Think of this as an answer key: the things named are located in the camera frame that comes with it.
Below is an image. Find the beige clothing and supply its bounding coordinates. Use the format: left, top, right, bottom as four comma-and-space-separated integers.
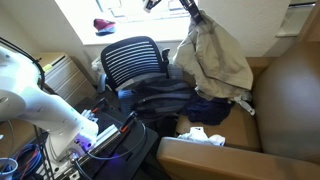
172, 9, 255, 101

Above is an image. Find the black office chair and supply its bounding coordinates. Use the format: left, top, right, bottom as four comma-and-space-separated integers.
95, 35, 172, 116

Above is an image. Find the white bag behind chair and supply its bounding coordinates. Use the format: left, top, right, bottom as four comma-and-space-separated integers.
90, 55, 105, 78

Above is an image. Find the navy blue clothing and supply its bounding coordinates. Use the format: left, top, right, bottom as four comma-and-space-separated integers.
180, 90, 235, 127

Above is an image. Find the red and blue item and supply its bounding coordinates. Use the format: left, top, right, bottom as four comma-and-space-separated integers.
93, 18, 117, 36

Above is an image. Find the black grey backpack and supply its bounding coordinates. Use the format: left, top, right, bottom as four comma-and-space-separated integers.
127, 77, 193, 122

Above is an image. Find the beige filing cabinet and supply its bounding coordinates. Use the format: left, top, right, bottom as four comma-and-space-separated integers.
31, 51, 98, 108

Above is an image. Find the black clamp orange tip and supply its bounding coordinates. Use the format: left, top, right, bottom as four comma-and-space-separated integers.
90, 99, 110, 115
119, 110, 138, 134

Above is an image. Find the green sticky note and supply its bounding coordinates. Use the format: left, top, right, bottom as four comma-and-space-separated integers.
41, 63, 55, 73

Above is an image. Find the crumpled white cloth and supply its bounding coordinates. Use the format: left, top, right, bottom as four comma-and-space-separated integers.
176, 126, 227, 147

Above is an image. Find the tan leather armchair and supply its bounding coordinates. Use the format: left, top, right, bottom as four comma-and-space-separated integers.
155, 40, 320, 180

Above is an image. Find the black robot table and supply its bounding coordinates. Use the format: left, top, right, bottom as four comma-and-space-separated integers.
73, 96, 160, 180

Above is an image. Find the thin black metal stand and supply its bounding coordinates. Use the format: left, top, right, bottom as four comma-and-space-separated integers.
30, 122, 55, 180

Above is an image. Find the white paper cup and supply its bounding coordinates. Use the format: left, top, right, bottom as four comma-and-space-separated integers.
0, 157, 19, 180

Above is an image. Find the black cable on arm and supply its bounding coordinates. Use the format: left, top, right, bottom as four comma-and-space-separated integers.
0, 36, 47, 92

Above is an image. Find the black looped cable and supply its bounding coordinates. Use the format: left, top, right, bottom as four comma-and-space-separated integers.
72, 120, 148, 180

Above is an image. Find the silver aluminium rail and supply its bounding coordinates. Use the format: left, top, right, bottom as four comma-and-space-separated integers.
62, 124, 123, 175

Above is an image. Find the blue cable bundle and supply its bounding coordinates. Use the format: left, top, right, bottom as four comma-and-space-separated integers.
9, 142, 46, 180

